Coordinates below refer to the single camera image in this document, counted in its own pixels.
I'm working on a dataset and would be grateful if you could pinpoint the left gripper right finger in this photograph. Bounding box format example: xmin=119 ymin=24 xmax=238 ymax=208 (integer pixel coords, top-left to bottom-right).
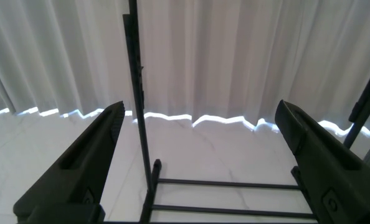
xmin=274 ymin=99 xmax=370 ymax=224

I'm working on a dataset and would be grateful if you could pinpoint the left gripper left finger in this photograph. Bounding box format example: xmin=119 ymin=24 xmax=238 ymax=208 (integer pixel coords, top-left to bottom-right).
xmin=12 ymin=101 xmax=126 ymax=224

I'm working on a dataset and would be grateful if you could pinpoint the black clothes rack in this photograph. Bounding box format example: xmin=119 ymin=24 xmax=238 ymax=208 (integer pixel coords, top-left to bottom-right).
xmin=103 ymin=0 xmax=370 ymax=224

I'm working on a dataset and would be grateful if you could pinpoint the white curtain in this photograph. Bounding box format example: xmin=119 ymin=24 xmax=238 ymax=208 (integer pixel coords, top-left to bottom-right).
xmin=0 ymin=0 xmax=370 ymax=138

